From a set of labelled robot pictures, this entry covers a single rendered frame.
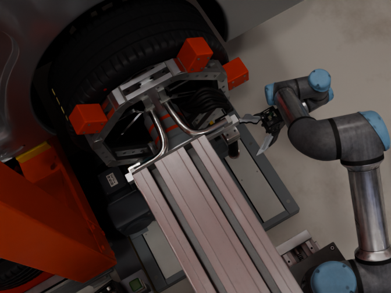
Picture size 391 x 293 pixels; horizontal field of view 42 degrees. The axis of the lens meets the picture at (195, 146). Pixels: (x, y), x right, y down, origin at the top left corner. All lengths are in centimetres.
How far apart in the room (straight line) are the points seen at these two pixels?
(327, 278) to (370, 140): 41
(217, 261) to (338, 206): 215
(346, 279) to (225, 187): 102
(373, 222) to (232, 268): 101
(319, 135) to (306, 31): 171
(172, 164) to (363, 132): 91
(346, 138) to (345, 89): 151
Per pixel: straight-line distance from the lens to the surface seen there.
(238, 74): 188
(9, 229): 134
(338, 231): 261
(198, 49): 162
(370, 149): 141
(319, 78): 174
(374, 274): 153
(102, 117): 167
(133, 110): 191
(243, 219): 51
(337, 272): 151
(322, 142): 137
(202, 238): 51
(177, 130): 177
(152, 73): 165
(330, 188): 266
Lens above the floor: 253
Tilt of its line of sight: 68 degrees down
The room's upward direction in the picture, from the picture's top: 18 degrees counter-clockwise
